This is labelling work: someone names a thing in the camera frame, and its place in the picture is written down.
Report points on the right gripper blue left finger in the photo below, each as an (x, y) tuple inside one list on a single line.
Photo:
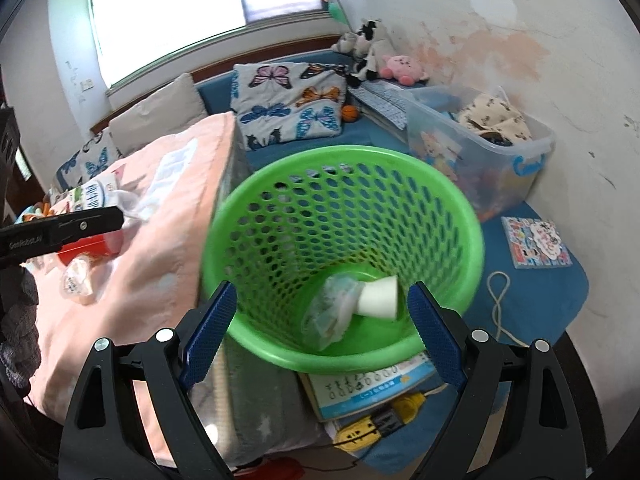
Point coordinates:
[(201, 331)]

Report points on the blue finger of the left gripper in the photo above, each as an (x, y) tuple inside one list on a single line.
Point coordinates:
[(71, 228)]

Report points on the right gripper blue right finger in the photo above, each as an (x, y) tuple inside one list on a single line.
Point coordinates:
[(442, 332)]

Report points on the white milk carton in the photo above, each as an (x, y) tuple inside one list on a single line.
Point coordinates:
[(94, 193)]

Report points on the red cartoon paper cup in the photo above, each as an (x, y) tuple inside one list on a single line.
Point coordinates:
[(96, 246)]

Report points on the white paper cup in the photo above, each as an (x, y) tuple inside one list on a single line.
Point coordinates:
[(379, 299)]

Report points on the plastic bag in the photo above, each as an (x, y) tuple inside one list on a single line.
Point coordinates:
[(330, 312)]

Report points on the grey sleeve forearm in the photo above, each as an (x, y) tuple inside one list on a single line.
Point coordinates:
[(20, 352)]

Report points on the green plastic trash basket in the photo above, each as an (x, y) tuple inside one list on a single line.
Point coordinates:
[(356, 210)]

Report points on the orange plush toy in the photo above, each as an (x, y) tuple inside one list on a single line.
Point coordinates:
[(38, 211)]

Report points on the pink flower blanket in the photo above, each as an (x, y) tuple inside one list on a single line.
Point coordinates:
[(154, 279)]

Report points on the left butterfly pillow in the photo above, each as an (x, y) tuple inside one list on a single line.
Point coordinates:
[(95, 156)]

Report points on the butterfly pillow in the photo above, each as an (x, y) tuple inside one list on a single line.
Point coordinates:
[(95, 156), (281, 102)]

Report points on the colourful picture book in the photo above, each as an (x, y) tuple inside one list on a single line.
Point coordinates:
[(535, 244)]

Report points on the blue workbook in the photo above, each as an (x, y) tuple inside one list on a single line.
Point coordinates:
[(338, 396)]

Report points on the yellow power plug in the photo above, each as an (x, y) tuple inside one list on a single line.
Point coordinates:
[(379, 424)]

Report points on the beige cushion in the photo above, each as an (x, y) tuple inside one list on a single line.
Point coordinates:
[(170, 109)]

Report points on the clear storage bin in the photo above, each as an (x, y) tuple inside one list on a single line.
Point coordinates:
[(493, 178)]

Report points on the blue sofa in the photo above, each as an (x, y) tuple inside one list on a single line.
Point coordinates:
[(215, 93)]

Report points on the spotted beige cloth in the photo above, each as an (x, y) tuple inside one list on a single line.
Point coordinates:
[(495, 120)]

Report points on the right butterfly pillow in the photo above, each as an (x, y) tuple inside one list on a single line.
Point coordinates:
[(281, 102)]

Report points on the window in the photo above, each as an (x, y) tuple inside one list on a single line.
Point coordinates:
[(132, 35)]

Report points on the patterned blue cloth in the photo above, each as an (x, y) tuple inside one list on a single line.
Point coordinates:
[(384, 98)]

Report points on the small orange ball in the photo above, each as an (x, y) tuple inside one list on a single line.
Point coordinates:
[(350, 113)]

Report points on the pink plush toy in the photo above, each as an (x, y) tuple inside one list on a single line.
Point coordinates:
[(404, 69)]

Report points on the cow plush toy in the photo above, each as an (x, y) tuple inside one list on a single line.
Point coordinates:
[(372, 47)]

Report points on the grey plush toy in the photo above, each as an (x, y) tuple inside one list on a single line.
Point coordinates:
[(346, 44)]

